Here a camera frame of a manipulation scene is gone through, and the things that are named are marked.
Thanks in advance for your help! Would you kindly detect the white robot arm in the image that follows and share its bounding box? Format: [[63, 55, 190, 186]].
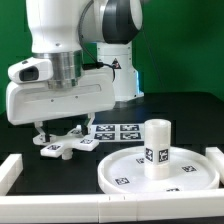
[[6, 0, 142, 144]]

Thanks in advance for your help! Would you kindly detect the white marker sheet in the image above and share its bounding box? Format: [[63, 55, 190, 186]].
[[86, 123, 144, 142]]

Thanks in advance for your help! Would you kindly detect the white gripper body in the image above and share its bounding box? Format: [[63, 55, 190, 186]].
[[6, 68, 115, 125]]

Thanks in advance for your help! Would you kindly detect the white left fence bar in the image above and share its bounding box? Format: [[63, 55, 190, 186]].
[[0, 154, 23, 196]]

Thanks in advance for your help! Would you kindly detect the white cross table base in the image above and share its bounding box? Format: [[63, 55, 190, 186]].
[[33, 128, 99, 160]]

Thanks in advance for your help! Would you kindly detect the white front fence bar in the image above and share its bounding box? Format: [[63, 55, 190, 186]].
[[0, 189, 224, 223]]

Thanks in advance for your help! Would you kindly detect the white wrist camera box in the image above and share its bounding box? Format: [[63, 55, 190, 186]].
[[8, 57, 53, 84]]

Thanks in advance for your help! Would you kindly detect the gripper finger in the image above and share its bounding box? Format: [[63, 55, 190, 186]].
[[78, 113, 95, 136], [33, 121, 50, 143]]

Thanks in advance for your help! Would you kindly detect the white round table top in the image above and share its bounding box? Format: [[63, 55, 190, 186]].
[[97, 146, 220, 194]]

